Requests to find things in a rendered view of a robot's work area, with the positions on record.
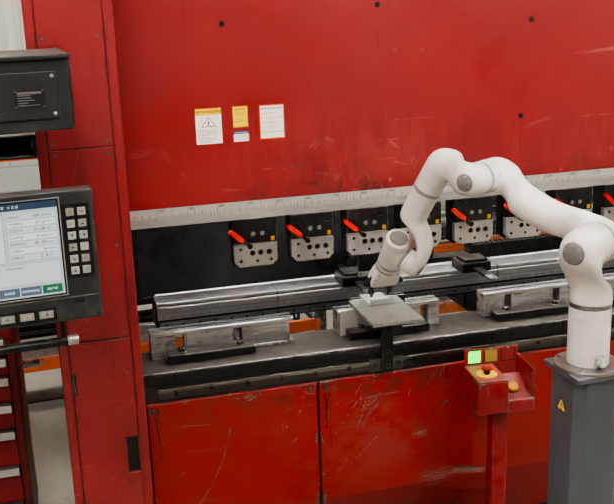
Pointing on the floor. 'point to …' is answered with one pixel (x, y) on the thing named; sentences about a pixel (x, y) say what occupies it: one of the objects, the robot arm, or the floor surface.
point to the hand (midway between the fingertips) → (379, 290)
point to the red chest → (0, 426)
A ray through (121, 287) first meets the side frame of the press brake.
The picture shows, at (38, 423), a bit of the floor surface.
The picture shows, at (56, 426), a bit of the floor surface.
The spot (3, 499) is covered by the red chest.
